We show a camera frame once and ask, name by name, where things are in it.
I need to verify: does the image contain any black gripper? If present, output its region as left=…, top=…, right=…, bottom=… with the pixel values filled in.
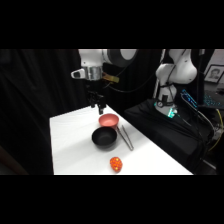
left=85, top=79, right=107, bottom=116

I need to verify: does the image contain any red studded ball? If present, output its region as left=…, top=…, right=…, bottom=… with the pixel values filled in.
left=109, top=156, right=124, bottom=174

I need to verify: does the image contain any red bowl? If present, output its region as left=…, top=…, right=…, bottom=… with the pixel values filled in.
left=98, top=113, right=121, bottom=130

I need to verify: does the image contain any black bowl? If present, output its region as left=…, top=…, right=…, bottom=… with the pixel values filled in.
left=91, top=126, right=118, bottom=150

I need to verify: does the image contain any black curtain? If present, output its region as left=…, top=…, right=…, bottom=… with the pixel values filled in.
left=0, top=49, right=158, bottom=176

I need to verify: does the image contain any black cloth covered stand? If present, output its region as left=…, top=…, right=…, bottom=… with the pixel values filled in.
left=123, top=99, right=216, bottom=175

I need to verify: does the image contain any small green light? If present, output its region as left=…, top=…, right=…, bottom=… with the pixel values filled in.
left=167, top=108, right=177, bottom=119

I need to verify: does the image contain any blue lit device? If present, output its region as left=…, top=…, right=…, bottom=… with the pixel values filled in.
left=180, top=88, right=202, bottom=110

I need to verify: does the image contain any framed portrait picture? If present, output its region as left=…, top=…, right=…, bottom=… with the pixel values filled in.
left=203, top=64, right=224, bottom=84

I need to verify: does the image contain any tan wrist mount bracket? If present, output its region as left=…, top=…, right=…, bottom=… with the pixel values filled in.
left=102, top=72, right=120, bottom=84

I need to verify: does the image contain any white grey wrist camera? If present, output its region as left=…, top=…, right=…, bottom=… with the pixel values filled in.
left=70, top=68, right=86, bottom=80

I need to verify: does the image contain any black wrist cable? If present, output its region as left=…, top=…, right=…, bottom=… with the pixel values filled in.
left=102, top=64, right=158, bottom=95

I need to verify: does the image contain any yellow cable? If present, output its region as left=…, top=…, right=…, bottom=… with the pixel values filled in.
left=209, top=108, right=224, bottom=152

